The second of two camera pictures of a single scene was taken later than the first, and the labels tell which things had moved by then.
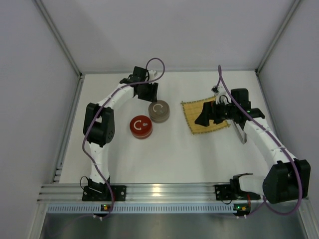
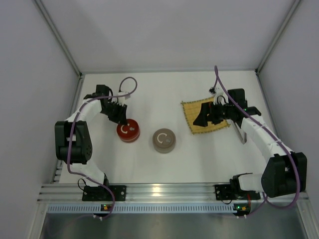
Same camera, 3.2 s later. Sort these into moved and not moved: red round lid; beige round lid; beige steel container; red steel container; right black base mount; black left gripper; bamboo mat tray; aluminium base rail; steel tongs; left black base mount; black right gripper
Moved: black left gripper; beige round lid; beige steel container; red round lid; red steel container
Not moved: black right gripper; aluminium base rail; steel tongs; right black base mount; left black base mount; bamboo mat tray
